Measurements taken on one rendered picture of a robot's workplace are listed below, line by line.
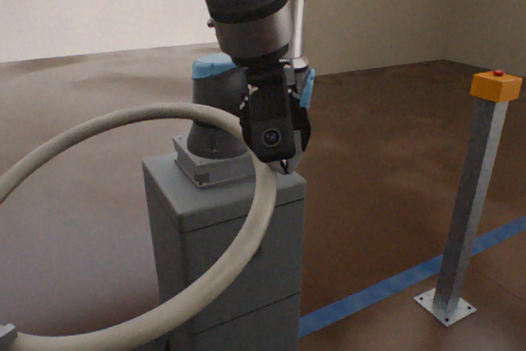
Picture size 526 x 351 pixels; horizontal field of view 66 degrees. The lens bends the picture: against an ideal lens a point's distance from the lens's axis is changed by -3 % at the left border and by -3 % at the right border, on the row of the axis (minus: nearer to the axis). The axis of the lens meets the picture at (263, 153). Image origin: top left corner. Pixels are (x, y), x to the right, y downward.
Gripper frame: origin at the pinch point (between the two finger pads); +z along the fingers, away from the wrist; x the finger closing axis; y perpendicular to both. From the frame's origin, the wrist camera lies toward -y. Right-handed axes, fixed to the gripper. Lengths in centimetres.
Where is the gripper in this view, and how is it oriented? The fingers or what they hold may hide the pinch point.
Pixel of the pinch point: (286, 171)
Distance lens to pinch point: 60.8
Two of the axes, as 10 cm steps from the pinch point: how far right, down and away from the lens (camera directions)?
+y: -0.1, -6.9, 7.3
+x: -9.8, 1.5, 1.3
